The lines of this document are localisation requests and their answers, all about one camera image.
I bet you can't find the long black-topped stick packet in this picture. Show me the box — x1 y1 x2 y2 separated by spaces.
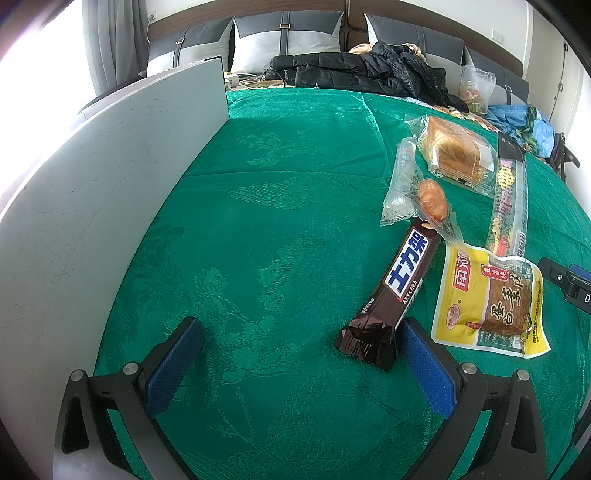
486 131 528 260

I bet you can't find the white cardboard box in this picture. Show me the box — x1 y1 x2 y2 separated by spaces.
0 56 230 444

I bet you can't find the tan patterned cloth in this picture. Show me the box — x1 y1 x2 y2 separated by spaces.
348 42 426 60

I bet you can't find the clear plastic bag of food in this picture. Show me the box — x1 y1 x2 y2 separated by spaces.
459 65 498 116

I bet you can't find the grey curtain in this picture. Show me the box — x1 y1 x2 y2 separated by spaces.
81 0 149 95

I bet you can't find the clear printed snack packet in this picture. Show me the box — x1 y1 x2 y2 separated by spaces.
379 136 424 228

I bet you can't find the yellow tofu snack packet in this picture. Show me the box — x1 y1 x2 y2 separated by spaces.
431 242 553 359

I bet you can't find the black puffer jacket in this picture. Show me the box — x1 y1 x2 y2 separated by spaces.
270 41 450 105

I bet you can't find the round bun clear packet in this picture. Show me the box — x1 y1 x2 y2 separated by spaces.
413 178 465 248

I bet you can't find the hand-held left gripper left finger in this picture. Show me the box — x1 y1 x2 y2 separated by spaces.
52 316 205 480

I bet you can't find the brown chocolate bar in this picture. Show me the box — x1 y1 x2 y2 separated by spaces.
334 217 440 373

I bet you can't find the sliced bread packet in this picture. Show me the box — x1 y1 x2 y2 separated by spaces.
406 115 500 200

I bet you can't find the black wall cable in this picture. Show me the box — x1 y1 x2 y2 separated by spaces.
551 41 570 126

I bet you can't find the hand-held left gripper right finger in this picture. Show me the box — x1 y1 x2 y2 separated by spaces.
396 318 549 480

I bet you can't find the black chair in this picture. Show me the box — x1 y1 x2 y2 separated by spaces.
549 131 583 182

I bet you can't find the blue cloth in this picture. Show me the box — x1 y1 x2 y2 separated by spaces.
486 104 556 161

